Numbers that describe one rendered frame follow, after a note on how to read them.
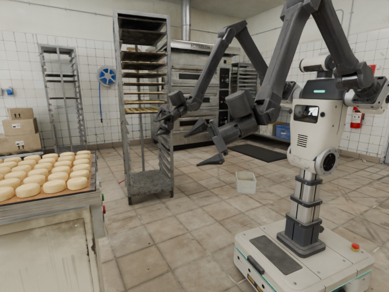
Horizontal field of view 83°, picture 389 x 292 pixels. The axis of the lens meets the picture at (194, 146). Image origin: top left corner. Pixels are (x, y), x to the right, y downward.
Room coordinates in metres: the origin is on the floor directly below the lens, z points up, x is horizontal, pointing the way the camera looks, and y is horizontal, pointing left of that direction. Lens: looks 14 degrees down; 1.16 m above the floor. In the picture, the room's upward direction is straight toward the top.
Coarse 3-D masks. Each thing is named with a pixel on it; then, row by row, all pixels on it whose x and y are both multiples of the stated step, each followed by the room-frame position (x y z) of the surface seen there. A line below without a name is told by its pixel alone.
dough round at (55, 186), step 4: (52, 180) 0.55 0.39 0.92; (56, 180) 0.55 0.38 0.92; (60, 180) 0.55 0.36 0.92; (44, 184) 0.53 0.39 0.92; (48, 184) 0.53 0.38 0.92; (52, 184) 0.53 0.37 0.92; (56, 184) 0.53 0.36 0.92; (60, 184) 0.53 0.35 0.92; (64, 184) 0.54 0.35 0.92; (44, 188) 0.52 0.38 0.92; (48, 188) 0.51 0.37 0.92; (52, 188) 0.51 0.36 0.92; (56, 188) 0.52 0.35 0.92; (60, 188) 0.53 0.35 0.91; (64, 188) 0.54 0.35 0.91; (48, 192) 0.51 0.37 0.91; (52, 192) 0.51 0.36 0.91; (56, 192) 0.52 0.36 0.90
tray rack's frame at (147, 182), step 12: (120, 12) 2.04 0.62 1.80; (132, 12) 2.07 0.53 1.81; (144, 12) 2.11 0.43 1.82; (156, 48) 2.75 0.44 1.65; (120, 108) 2.60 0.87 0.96; (120, 120) 2.59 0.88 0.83; (144, 168) 2.70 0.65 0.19; (132, 180) 2.38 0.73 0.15; (144, 180) 2.38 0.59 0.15; (156, 180) 2.38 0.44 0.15; (132, 192) 2.06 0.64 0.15; (144, 192) 2.07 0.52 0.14; (156, 192) 2.12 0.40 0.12
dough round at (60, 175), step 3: (51, 174) 0.60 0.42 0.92; (54, 174) 0.60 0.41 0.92; (57, 174) 0.60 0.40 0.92; (60, 174) 0.60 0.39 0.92; (63, 174) 0.60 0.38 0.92; (66, 174) 0.60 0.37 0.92; (48, 177) 0.58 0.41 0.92; (51, 177) 0.57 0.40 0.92; (54, 177) 0.57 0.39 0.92; (57, 177) 0.57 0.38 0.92; (60, 177) 0.58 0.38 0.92; (63, 177) 0.58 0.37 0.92; (66, 177) 0.59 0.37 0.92; (51, 180) 0.57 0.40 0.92; (66, 180) 0.59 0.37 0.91
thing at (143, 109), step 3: (126, 108) 2.47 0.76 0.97; (129, 108) 2.48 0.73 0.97; (132, 108) 2.49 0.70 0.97; (135, 108) 2.62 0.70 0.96; (138, 108) 2.47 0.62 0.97; (141, 108) 2.48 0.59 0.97; (144, 108) 2.47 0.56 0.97; (147, 108) 2.50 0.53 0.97; (150, 108) 2.47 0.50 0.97; (153, 108) 2.57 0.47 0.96; (156, 108) 2.47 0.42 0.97; (126, 111) 2.33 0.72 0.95; (129, 111) 2.11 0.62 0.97; (132, 111) 2.11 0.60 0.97; (135, 111) 2.11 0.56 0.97; (138, 111) 2.12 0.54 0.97; (141, 111) 2.13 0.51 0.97; (144, 111) 2.13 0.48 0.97; (147, 111) 2.21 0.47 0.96; (150, 111) 2.15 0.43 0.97; (153, 111) 2.19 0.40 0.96; (156, 111) 2.17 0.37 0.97
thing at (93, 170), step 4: (92, 152) 0.90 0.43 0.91; (92, 156) 0.85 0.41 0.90; (92, 160) 0.79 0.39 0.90; (92, 164) 0.75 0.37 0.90; (92, 168) 0.71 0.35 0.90; (92, 172) 0.67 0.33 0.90; (92, 176) 0.63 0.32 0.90; (92, 180) 0.60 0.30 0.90; (92, 184) 0.57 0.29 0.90; (92, 188) 0.55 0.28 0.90; (76, 192) 0.52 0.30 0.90; (80, 192) 0.52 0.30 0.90; (84, 192) 0.52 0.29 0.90; (52, 196) 0.50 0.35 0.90; (56, 196) 0.50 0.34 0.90; (60, 196) 0.50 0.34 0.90; (24, 200) 0.47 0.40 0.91; (28, 200) 0.48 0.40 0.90; (32, 200) 0.48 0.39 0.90; (36, 200) 0.48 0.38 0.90; (4, 204) 0.46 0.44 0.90; (8, 204) 0.46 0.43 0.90; (12, 204) 0.46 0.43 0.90
